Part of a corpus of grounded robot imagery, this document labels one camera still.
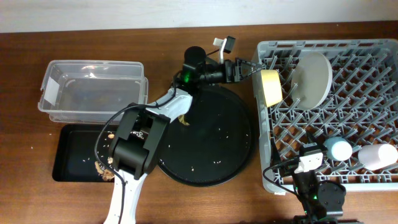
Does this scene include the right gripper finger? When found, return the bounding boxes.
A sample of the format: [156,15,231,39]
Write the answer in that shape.
[306,131,326,151]
[270,138,280,167]

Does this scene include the yellow bowl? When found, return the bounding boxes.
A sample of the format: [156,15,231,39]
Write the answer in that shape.
[261,70,282,107]

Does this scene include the blue cup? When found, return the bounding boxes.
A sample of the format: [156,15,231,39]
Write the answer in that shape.
[323,137,353,161]

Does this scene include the pale green plate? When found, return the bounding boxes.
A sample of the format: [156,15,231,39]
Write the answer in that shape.
[290,52,333,110]

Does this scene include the pink cup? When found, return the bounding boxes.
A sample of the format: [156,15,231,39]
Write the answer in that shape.
[358,144,397,170]

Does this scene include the food scraps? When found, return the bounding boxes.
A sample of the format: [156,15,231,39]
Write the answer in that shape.
[82,131,115,182]

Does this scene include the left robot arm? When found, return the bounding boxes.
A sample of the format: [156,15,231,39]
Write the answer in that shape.
[106,46,262,223]

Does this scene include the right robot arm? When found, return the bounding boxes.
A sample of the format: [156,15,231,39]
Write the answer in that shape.
[262,132,346,224]

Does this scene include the grey dishwasher rack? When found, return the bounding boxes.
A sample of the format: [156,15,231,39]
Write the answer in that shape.
[252,39,397,194]

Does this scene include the round black tray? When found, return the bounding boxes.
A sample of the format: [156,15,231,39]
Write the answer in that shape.
[159,86,256,187]

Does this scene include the brown snack wrapper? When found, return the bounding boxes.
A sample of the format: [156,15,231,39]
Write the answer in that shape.
[178,114,190,126]

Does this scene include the clear plastic bin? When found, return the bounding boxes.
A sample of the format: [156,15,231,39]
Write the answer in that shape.
[38,60,149,124]

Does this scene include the black rectangular tray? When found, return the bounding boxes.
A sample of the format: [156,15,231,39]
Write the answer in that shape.
[52,124,105,182]

